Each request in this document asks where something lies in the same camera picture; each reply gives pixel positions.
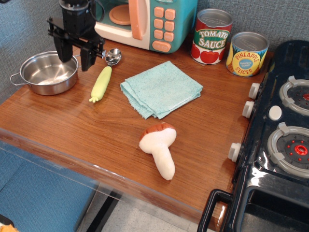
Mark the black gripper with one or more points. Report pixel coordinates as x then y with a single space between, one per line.
77 28

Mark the small metal pot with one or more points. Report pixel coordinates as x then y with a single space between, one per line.
45 74

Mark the teal folded cloth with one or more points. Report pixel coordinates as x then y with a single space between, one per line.
160 90

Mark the toy microwave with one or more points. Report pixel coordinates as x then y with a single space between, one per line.
156 25

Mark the plush mushroom toy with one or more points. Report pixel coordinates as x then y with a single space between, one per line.
156 140

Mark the tomato sauce can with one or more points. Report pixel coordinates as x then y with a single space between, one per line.
212 30

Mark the pineapple slices can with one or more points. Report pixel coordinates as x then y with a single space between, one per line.
247 53

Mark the black toy stove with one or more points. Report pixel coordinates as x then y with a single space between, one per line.
271 179

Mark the yellow handled metal spoon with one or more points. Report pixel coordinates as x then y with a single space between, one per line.
112 58

